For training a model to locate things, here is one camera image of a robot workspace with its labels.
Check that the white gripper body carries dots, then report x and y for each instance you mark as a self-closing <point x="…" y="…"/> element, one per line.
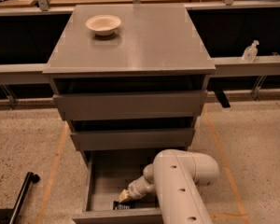
<point x="134" y="189"/>

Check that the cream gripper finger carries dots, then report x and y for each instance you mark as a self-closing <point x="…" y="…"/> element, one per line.
<point x="124" y="196"/>

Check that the dark blue rxbar wrapper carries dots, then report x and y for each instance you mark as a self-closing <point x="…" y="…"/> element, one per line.
<point x="123" y="206"/>

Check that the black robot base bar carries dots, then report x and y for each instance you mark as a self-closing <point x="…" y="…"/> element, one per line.
<point x="10" y="215"/>

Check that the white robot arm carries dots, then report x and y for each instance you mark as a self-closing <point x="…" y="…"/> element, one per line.
<point x="173" y="176"/>

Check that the grey open bottom drawer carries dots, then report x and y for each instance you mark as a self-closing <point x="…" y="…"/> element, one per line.
<point x="109" y="173"/>

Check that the grey top drawer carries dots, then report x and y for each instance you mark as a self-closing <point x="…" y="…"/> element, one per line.
<point x="142" y="105"/>

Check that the grey drawer cabinet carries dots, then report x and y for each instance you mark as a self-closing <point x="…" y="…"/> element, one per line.
<point x="129" y="78"/>

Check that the white paper bowl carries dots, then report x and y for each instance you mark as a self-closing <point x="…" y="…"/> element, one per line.
<point x="103" y="25"/>

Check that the grey metal rail frame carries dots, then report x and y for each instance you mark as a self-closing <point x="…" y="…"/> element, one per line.
<point x="18" y="72"/>

